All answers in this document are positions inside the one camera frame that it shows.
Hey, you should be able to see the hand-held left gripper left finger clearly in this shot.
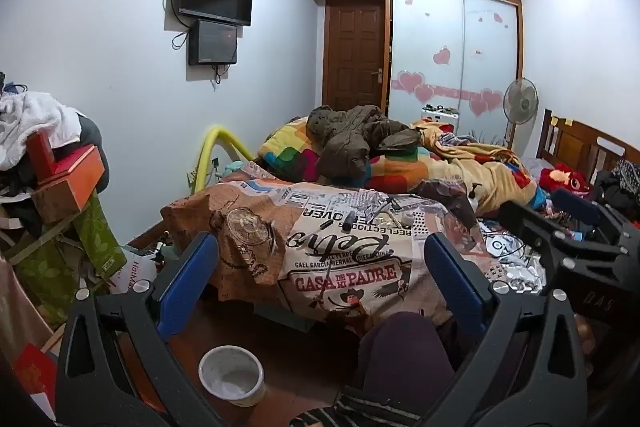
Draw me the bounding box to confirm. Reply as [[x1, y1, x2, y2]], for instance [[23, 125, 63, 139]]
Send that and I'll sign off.
[[55, 231, 226, 427]]

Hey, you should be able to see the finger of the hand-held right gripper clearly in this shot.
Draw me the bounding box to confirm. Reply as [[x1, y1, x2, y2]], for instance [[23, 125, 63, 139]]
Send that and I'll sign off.
[[499, 200, 626, 278], [550, 188, 633, 248]]

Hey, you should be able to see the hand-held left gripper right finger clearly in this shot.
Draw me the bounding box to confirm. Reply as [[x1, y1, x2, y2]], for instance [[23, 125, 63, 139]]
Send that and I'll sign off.
[[424, 232, 588, 427]]

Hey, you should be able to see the red plush toy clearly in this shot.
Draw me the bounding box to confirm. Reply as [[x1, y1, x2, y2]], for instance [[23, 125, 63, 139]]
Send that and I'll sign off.
[[539, 163, 593, 198]]

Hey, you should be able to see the dark clothes pile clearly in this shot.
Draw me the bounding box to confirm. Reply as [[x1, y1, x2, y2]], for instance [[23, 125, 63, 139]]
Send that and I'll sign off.
[[594, 159, 640, 224]]

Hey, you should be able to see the white plastic bag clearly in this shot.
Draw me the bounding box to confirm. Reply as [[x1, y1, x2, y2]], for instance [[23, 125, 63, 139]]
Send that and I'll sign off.
[[107, 247, 161, 295]]

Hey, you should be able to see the yellow cartoon blanket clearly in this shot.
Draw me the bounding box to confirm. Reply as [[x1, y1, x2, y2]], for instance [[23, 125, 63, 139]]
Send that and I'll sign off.
[[412, 117, 546, 218]]

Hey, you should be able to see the silver foil pack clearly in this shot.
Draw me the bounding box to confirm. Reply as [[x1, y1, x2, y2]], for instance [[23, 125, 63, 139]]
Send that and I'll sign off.
[[500, 264, 546, 294]]

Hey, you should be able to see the wooden headboard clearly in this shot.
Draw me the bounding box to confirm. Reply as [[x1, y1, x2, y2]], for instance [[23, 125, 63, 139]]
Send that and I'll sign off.
[[535, 109, 640, 188]]

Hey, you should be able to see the person's leg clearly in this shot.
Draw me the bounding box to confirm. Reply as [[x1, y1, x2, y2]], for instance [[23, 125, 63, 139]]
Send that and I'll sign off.
[[352, 312, 456, 408]]

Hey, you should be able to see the green leaf-patterned bag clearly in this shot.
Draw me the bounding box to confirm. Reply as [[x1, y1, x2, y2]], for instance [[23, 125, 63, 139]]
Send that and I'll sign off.
[[10, 194, 128, 323]]

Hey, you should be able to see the brown printed blanket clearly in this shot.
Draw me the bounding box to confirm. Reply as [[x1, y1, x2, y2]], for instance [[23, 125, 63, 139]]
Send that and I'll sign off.
[[160, 162, 501, 338]]

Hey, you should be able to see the standing fan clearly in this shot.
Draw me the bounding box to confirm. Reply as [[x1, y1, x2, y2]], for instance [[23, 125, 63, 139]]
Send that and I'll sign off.
[[502, 78, 540, 150]]

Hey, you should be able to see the orange box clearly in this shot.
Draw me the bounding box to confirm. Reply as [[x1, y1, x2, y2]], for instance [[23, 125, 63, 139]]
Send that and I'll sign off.
[[32, 144, 107, 225]]

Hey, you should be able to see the colourful checked blanket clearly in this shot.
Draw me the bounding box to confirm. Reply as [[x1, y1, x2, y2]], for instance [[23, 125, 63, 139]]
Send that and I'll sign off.
[[257, 117, 436, 195]]

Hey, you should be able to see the dark grey bag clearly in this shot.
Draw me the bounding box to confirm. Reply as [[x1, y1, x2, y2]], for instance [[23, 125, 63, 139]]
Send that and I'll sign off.
[[77, 113, 104, 160]]

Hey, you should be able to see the red paper bag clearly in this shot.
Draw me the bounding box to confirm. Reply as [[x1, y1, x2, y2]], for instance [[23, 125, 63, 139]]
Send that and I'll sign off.
[[12, 342, 58, 408]]

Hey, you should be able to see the olive brown jacket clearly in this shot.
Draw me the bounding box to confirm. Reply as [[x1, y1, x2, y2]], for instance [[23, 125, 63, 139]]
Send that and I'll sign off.
[[306, 104, 423, 180]]

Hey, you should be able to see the striped cloth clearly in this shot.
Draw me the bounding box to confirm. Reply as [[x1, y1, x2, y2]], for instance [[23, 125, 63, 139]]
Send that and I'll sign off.
[[292, 384, 368, 427]]

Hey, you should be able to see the red box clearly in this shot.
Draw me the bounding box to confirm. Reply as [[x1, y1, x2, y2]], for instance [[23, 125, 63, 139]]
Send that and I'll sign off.
[[25, 129, 57, 180]]

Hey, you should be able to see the wardrobe with heart stickers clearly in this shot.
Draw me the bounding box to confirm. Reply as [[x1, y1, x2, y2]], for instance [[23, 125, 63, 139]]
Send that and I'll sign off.
[[300, 0, 523, 148]]

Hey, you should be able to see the white towel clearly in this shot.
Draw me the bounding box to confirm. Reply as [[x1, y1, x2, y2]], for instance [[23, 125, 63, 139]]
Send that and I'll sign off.
[[0, 92, 81, 170]]

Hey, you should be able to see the black box under television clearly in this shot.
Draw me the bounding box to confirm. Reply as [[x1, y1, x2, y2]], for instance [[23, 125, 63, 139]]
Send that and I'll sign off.
[[188, 19, 239, 66]]

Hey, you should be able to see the brown wooden door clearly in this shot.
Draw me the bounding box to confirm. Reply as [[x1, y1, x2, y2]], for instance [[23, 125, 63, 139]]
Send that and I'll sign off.
[[322, 0, 388, 112]]

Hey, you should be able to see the yellow hose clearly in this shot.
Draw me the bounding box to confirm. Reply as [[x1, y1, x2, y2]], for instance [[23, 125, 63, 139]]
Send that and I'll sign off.
[[190, 124, 261, 198]]

